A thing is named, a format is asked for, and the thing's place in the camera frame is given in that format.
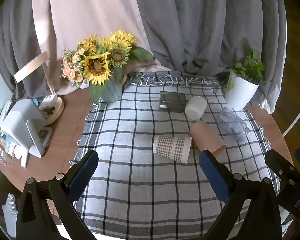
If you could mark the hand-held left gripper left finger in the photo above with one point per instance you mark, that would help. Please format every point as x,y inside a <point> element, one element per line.
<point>86,166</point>

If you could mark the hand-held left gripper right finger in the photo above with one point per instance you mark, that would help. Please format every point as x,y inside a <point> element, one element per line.
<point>212,175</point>

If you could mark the checked paper cup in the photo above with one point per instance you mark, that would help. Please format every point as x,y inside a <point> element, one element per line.
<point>172,148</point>

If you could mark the clear plastic cup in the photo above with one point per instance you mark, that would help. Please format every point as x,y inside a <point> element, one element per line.
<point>231,122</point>

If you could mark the white cup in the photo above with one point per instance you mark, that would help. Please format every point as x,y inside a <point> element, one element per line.
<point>195,107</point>

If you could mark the white hoop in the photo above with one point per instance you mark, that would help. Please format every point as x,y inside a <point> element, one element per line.
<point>296,118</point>

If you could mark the checked tablecloth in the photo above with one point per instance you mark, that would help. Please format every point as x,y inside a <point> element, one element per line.
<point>140,180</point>

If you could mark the round white device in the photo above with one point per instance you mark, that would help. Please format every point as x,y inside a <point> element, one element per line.
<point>56,106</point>

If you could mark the white plant pot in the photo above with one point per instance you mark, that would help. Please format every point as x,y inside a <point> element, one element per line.
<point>238,93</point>

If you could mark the blue-grey ribbed vase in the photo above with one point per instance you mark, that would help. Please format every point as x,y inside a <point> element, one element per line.
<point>111,92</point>

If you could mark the white box-shaped device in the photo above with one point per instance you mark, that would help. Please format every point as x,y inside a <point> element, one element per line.
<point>20,125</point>

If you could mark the grey square glass container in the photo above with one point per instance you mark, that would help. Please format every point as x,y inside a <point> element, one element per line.
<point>172,101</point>

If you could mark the white ribbed object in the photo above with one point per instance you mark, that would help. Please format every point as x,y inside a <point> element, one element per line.
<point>10,215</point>

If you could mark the green leafy plant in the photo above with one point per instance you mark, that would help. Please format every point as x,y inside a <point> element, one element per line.
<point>250,70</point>

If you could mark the sunflower bouquet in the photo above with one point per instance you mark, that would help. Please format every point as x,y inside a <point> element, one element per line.
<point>97,65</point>

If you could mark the light wooden slat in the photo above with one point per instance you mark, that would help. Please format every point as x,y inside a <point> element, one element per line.
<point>31,66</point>

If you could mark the grey curtain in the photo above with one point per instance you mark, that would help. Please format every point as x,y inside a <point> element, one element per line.
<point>12,47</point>
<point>202,22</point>

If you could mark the pink curtain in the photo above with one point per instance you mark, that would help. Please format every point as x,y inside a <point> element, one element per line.
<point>90,10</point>

